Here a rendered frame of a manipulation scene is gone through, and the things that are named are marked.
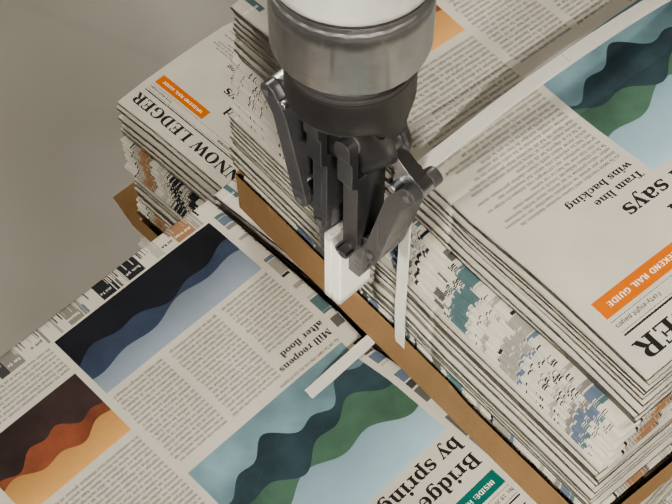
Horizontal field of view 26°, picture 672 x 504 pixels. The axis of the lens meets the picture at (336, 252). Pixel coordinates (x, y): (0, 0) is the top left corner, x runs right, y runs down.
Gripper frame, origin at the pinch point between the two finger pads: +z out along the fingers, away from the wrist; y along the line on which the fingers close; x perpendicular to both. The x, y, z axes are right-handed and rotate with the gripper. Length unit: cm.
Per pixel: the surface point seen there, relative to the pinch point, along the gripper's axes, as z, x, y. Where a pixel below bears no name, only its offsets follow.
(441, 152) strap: -10.6, -4.1, -3.7
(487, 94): -10.0, -10.0, -2.3
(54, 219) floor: 96, -23, 82
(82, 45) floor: 96, -48, 106
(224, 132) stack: 36, -20, 37
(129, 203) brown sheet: 56, -16, 50
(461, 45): -10.1, -11.8, 1.5
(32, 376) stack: 13.0, 17.1, 15.1
